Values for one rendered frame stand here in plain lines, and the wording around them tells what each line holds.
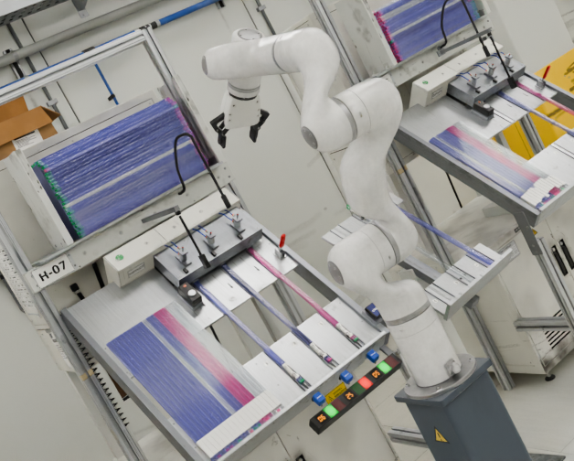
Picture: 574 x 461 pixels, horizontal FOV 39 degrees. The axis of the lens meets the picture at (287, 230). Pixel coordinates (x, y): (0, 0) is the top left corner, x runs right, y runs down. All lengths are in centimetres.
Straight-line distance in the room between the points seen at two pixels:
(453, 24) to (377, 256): 178
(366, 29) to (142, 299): 141
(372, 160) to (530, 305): 169
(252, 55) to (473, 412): 99
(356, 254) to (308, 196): 282
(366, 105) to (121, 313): 117
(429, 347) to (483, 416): 22
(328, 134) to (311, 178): 308
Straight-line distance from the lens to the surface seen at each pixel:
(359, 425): 283
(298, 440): 270
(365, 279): 190
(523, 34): 531
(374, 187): 179
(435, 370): 201
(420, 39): 338
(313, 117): 166
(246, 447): 227
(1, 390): 404
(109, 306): 257
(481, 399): 206
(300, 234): 464
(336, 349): 245
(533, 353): 336
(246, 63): 194
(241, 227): 266
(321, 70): 169
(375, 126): 172
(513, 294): 328
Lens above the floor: 149
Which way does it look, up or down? 8 degrees down
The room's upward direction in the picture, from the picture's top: 28 degrees counter-clockwise
